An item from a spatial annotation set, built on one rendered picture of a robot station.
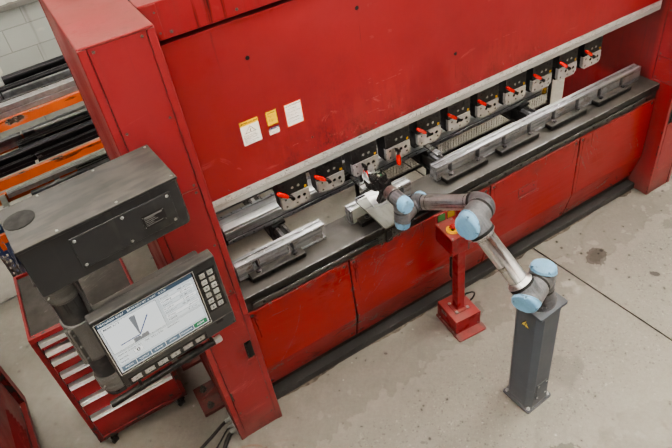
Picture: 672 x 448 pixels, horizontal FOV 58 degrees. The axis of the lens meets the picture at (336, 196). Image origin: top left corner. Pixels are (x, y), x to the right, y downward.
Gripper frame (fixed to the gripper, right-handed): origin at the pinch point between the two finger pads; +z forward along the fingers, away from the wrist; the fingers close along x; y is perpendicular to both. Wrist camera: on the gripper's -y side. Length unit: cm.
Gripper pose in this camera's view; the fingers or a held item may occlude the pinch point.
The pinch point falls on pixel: (366, 175)
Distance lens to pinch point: 300.5
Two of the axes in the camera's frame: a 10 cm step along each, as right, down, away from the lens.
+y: -1.2, -7.7, -6.3
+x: -8.5, 4.1, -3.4
